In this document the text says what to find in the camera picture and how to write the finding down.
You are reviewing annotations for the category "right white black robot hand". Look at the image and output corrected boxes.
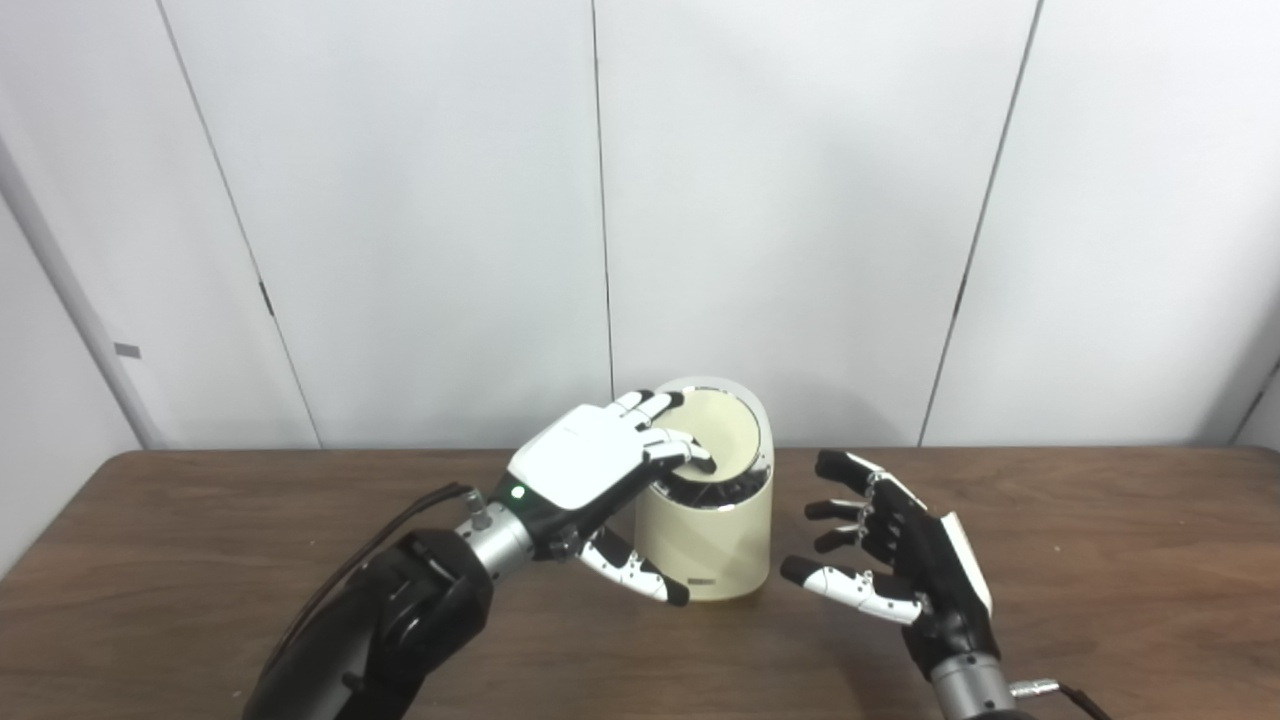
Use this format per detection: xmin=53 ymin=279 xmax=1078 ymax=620
xmin=780 ymin=450 xmax=1001 ymax=681

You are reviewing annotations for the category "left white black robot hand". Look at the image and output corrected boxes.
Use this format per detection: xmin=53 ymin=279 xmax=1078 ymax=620
xmin=505 ymin=389 xmax=718 ymax=608

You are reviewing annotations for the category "cream round bin lid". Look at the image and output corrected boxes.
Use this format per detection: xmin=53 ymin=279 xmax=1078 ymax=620
xmin=660 ymin=388 xmax=761 ymax=481

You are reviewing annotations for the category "cream-colored round bin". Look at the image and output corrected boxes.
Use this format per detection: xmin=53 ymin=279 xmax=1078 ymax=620
xmin=634 ymin=376 xmax=775 ymax=602

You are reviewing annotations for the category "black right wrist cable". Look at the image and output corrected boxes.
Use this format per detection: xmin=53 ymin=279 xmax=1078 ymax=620
xmin=1010 ymin=678 xmax=1111 ymax=720

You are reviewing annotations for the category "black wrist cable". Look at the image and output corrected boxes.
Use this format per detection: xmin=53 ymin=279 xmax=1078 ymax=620
xmin=270 ymin=482 xmax=476 ymax=681
xmin=1010 ymin=678 xmax=1111 ymax=720

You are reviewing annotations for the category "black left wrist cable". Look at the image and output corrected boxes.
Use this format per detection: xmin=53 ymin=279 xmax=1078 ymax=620
xmin=270 ymin=482 xmax=476 ymax=681

